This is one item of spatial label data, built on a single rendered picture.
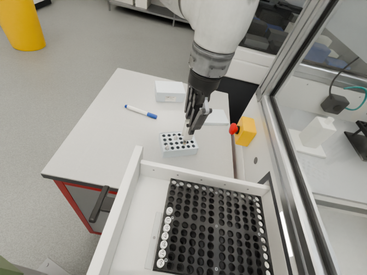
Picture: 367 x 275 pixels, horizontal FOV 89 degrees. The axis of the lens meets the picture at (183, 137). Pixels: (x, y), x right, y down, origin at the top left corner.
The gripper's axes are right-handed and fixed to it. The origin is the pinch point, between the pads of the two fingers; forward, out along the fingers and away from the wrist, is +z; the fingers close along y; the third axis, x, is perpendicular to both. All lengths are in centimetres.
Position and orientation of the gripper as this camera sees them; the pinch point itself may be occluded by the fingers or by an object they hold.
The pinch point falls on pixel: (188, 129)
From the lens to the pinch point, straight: 57.8
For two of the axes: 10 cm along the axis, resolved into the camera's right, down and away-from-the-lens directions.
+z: -1.8, 6.5, 7.4
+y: 2.6, 7.6, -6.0
